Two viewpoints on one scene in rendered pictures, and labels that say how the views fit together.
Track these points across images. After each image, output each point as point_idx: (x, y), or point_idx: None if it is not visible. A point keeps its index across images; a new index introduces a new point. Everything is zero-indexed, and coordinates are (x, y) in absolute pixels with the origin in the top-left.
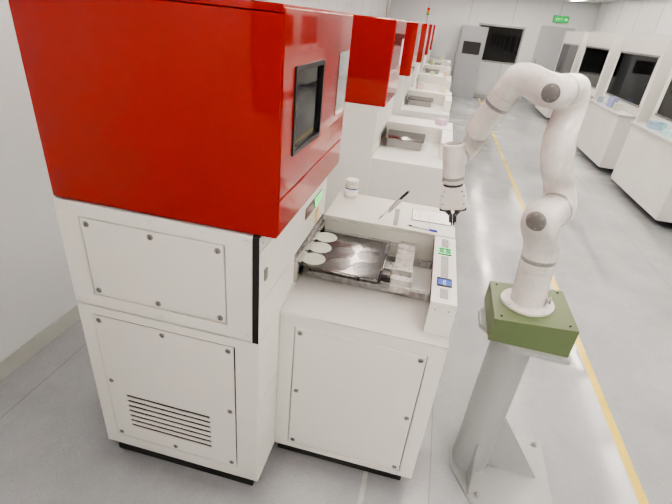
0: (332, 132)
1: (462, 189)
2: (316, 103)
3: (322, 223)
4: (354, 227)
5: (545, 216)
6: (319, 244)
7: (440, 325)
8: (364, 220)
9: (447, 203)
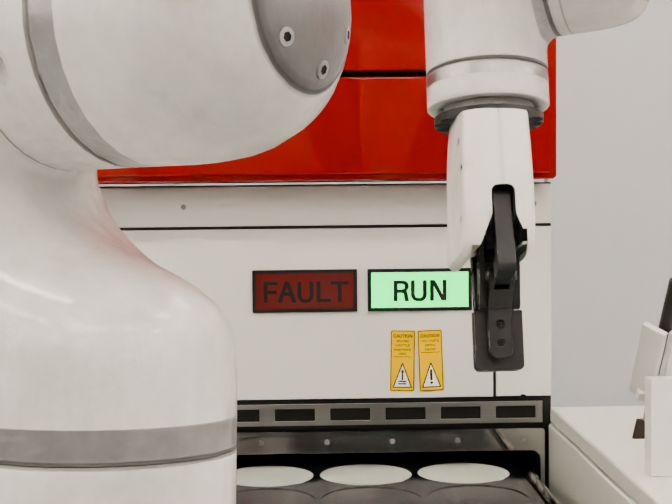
0: (374, 13)
1: (459, 129)
2: None
3: (501, 428)
4: (577, 470)
5: None
6: (387, 471)
7: None
8: (602, 440)
9: (448, 228)
